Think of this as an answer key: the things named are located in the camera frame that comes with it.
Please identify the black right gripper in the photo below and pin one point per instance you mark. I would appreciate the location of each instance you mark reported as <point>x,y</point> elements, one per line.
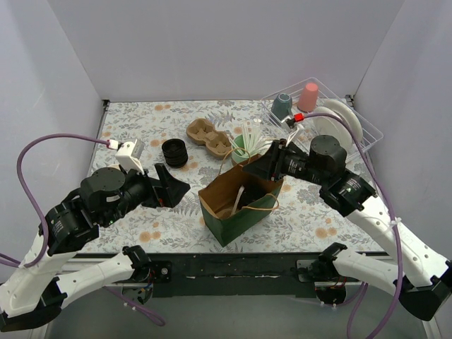
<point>276,163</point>

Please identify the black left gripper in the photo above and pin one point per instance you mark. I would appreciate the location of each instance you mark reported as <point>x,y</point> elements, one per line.
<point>154,191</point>

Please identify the paper straw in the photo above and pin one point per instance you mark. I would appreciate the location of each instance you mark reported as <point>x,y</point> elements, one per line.
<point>260,147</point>
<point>251,136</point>
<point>236,202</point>

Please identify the green paper bag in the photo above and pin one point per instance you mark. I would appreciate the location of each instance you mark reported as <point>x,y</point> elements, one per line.
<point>221,193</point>

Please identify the brown cardboard cup carrier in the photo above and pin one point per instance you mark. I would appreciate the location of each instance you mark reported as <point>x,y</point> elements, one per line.
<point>224,213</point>
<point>203,132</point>

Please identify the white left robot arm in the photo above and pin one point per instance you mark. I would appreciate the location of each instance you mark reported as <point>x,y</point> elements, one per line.
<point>34,296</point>

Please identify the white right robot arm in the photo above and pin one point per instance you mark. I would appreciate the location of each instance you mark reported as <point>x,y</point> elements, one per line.
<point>425,275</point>

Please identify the green straw holder cup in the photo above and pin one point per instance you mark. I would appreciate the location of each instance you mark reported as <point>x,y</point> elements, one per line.
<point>238,152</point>

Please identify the stack of black lids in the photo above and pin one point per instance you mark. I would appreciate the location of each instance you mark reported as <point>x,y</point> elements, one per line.
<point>175,153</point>

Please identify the floral tablecloth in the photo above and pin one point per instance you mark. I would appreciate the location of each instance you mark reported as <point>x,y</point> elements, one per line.
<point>303,222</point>

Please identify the stack of brown paper cups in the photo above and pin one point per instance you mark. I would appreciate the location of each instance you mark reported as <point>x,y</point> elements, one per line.
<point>117,167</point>

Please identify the teal mug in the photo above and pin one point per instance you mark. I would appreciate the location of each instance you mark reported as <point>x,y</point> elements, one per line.
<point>282,106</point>

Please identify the white plate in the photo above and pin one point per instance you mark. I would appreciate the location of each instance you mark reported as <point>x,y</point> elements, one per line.
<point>331,127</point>
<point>348,115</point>

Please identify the pink plastic cup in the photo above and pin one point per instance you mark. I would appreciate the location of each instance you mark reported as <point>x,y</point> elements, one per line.
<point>308,97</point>

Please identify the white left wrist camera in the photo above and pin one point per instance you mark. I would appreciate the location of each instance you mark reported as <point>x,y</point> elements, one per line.
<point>128,154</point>

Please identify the white wire dish rack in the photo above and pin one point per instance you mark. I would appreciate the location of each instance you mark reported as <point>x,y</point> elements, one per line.
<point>339,119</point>

